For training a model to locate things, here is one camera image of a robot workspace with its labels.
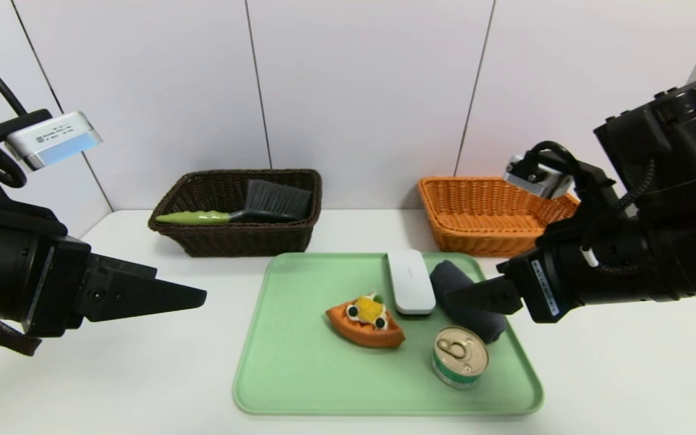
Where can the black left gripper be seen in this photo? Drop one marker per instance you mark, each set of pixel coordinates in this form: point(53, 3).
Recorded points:
point(58, 284)

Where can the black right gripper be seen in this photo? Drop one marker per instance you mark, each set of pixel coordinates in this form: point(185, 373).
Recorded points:
point(541, 286)

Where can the white rectangular board eraser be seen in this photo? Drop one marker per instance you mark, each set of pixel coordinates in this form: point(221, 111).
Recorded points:
point(411, 284)

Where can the orange toy fruit tart slice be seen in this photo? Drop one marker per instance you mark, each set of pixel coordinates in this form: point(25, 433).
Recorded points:
point(366, 332)

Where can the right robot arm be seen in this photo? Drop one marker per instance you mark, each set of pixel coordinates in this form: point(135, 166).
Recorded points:
point(686, 157)

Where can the orange wicker basket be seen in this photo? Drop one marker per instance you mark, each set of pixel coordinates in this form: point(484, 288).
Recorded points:
point(475, 229)

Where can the dark brown wicker basket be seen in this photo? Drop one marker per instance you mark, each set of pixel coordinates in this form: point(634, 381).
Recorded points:
point(233, 238)

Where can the dark blue rolled towel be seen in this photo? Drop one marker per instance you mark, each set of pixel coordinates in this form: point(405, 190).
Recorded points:
point(475, 323)

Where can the gold lid tin can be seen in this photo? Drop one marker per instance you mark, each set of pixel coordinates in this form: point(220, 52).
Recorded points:
point(460, 356)

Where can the light green plastic tray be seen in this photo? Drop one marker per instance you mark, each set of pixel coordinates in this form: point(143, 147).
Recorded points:
point(312, 374)

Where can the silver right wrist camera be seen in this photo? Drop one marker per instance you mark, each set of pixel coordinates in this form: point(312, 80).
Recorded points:
point(541, 181)

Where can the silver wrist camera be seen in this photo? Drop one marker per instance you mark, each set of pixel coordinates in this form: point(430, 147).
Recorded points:
point(541, 181)
point(52, 142)

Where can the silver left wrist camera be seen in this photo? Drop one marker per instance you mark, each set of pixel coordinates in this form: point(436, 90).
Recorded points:
point(52, 142)

